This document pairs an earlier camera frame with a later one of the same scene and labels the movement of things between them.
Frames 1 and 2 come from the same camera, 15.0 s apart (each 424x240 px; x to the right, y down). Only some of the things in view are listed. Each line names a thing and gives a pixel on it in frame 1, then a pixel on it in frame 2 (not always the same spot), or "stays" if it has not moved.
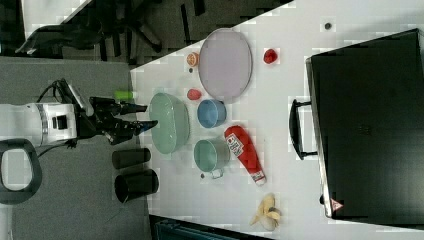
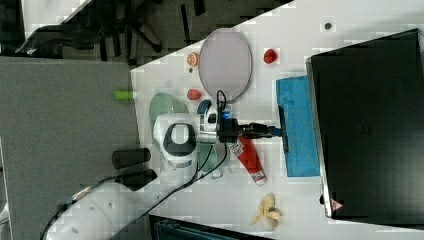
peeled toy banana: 267,215 stays
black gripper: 105,117 → 229,130
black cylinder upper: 131,156 stays
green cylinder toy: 124,94 stays
